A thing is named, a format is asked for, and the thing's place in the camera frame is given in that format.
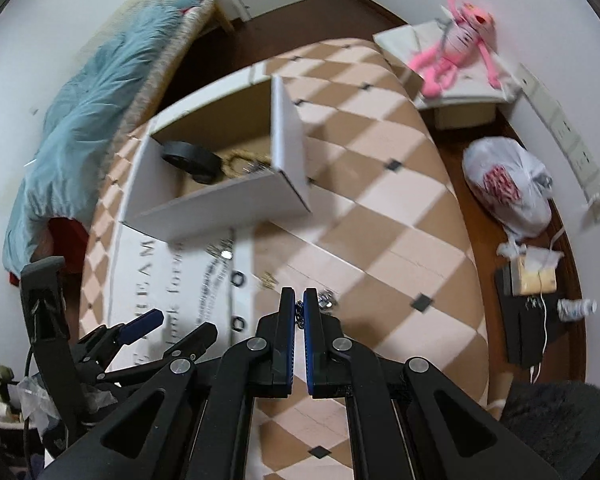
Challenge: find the black cable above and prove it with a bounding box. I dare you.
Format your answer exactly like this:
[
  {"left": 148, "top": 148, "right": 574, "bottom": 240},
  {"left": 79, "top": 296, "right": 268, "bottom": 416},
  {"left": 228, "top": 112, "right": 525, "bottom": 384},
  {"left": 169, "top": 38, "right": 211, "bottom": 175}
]
[{"left": 22, "top": 342, "right": 37, "bottom": 476}]

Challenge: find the white plastic bag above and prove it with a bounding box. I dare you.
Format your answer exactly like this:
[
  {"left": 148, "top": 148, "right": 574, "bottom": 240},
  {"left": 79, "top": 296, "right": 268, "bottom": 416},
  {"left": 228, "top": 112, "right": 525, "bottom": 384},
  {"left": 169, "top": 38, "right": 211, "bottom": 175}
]
[{"left": 462, "top": 136, "right": 554, "bottom": 242}]

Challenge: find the white cardboard box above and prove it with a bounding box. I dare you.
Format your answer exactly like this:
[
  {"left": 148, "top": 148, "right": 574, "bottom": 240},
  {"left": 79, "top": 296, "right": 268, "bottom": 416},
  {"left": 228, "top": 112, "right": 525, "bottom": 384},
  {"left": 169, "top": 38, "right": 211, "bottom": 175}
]
[{"left": 121, "top": 74, "right": 313, "bottom": 243}]

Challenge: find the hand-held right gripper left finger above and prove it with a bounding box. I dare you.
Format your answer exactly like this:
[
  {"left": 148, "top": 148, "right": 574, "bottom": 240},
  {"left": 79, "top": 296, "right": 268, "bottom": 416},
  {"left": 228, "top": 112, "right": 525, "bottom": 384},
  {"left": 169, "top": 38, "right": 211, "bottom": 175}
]
[{"left": 45, "top": 287, "right": 296, "bottom": 480}]

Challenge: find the checked tablecloth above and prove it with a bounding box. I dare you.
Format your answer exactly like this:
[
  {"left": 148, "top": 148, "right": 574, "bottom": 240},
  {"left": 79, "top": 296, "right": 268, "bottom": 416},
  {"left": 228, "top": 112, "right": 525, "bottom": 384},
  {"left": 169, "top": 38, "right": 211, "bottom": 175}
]
[{"left": 77, "top": 37, "right": 491, "bottom": 480}]

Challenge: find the dark fluffy cushion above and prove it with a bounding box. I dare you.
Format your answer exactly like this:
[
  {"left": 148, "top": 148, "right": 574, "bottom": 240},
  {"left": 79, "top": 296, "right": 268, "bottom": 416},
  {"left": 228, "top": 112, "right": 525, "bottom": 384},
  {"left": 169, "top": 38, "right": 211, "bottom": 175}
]
[{"left": 499, "top": 380, "right": 600, "bottom": 480}]

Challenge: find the black box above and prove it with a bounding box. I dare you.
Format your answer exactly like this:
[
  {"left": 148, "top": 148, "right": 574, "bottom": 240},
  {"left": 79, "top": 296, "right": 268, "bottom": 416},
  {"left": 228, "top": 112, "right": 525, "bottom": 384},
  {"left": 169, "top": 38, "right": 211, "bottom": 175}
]
[{"left": 495, "top": 265, "right": 569, "bottom": 367}]

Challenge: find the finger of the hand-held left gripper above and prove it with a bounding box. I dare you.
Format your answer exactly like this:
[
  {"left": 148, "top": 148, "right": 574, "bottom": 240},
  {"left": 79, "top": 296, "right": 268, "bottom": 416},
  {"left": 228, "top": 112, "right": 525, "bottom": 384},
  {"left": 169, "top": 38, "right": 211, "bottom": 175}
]
[
  {"left": 99, "top": 322, "right": 220, "bottom": 386},
  {"left": 75, "top": 309, "right": 165, "bottom": 377}
]

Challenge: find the blue fluffy blanket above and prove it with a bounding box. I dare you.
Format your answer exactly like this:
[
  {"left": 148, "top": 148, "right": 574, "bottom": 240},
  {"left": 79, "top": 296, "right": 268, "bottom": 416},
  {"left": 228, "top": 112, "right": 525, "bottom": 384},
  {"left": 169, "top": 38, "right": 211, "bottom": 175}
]
[{"left": 2, "top": 0, "right": 216, "bottom": 273}]

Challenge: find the tissue box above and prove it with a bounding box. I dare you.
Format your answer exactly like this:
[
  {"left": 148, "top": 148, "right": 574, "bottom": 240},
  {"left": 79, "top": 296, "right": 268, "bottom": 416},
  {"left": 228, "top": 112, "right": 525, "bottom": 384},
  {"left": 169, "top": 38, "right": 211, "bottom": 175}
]
[{"left": 510, "top": 255, "right": 559, "bottom": 297}]

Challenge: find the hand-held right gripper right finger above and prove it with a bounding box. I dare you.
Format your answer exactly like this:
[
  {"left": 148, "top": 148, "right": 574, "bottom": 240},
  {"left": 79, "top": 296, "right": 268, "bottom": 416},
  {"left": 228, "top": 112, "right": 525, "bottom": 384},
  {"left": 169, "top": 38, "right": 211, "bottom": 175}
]
[{"left": 303, "top": 288, "right": 562, "bottom": 480}]

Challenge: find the white cable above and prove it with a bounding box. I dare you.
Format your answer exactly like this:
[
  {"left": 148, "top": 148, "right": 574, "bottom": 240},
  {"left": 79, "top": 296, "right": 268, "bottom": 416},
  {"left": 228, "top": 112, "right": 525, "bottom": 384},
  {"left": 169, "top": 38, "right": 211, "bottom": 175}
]
[{"left": 529, "top": 227, "right": 568, "bottom": 386}]

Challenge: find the white bottle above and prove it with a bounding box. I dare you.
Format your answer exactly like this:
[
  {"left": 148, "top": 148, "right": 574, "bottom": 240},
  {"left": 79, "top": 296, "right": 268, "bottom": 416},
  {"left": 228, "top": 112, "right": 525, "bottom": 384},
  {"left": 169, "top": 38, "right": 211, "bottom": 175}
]
[{"left": 557, "top": 297, "right": 598, "bottom": 323}]

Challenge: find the clear plastic wrap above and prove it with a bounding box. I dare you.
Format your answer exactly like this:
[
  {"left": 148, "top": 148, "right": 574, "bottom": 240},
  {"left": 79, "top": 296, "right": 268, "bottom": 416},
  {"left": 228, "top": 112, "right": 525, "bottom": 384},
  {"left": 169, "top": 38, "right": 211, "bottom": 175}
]
[{"left": 17, "top": 375, "right": 118, "bottom": 441}]

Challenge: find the white power strip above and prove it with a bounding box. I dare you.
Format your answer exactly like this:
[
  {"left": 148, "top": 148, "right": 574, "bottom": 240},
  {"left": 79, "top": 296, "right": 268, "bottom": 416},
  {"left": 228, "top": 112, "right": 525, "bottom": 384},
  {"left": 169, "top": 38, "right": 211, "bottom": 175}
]
[{"left": 517, "top": 62, "right": 600, "bottom": 223}]

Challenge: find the white low table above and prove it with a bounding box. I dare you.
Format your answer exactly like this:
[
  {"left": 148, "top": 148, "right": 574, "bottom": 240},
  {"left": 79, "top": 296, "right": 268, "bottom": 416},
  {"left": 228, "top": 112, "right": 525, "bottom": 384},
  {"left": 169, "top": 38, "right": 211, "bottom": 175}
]
[{"left": 372, "top": 20, "right": 524, "bottom": 131}]

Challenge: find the black tape roll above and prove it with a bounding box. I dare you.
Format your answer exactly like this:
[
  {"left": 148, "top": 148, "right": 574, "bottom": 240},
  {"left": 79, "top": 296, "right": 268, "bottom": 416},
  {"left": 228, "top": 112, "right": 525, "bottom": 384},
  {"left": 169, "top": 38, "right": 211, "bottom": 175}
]
[{"left": 161, "top": 141, "right": 224, "bottom": 185}]

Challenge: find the pink plush toy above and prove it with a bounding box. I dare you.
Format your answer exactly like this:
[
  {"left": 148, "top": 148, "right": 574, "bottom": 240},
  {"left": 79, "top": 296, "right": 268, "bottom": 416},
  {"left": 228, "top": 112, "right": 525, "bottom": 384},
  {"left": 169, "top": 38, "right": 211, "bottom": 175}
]
[{"left": 406, "top": 0, "right": 507, "bottom": 101}]

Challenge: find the red cloth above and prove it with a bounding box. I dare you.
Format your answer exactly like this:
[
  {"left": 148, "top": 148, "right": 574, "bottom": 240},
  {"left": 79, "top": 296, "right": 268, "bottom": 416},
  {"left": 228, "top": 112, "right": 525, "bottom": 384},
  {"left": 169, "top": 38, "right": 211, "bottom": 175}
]
[{"left": 7, "top": 215, "right": 92, "bottom": 286}]

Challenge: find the gold bead bracelet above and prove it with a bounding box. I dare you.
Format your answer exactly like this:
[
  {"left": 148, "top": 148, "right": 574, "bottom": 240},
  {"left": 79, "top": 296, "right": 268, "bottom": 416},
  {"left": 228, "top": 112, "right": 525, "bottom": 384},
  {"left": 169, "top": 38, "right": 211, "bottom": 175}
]
[{"left": 223, "top": 149, "right": 273, "bottom": 179}]

